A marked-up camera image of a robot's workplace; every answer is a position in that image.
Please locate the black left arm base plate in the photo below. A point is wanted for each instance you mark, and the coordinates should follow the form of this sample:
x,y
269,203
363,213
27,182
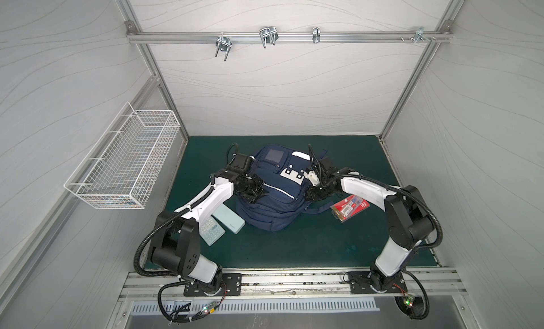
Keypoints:
x,y
229,284

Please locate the metal ring clamp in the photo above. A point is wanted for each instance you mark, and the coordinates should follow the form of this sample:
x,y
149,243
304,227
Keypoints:
x,y
316,35

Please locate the metal u-bolt clamp left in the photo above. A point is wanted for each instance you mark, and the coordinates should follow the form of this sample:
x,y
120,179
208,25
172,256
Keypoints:
x,y
223,44

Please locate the white slotted cable duct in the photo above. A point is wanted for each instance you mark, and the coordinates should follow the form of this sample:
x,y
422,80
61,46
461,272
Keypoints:
x,y
249,306

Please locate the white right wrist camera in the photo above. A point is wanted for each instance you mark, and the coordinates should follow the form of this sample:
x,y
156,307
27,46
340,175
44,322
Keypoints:
x,y
313,178

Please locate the grey green calculator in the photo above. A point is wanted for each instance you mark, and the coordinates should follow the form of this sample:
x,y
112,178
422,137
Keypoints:
x,y
211,231

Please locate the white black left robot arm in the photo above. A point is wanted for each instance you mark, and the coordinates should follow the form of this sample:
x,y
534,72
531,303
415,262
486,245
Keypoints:
x,y
175,245

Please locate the mint green pencil case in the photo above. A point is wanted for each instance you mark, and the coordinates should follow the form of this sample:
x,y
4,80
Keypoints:
x,y
229,218

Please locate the aluminium crossbar rail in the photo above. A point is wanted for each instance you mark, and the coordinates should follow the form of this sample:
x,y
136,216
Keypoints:
x,y
285,37

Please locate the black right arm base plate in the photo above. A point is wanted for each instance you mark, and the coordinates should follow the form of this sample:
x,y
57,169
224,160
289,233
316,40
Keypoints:
x,y
364,282

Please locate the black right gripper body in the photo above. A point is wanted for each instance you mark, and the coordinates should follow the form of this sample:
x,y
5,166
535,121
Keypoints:
x,y
319,187

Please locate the metal u-bolt clamp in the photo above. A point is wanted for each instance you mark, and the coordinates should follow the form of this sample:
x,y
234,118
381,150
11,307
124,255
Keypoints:
x,y
223,44
268,36

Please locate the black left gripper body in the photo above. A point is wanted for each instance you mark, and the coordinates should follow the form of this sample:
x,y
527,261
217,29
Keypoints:
x,y
251,187

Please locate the metal u-bolt clamp middle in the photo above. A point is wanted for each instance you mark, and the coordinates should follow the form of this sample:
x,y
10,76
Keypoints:
x,y
268,36

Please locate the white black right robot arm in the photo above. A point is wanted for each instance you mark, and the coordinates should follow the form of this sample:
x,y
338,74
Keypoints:
x,y
412,226

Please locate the white wire basket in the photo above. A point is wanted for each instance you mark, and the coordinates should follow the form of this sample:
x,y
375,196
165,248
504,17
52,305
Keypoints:
x,y
121,169

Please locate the metal bracket clamp right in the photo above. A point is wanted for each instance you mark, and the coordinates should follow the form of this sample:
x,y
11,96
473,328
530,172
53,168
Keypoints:
x,y
418,37

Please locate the navy blue student backpack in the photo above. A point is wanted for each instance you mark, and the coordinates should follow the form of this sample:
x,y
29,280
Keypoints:
x,y
285,183

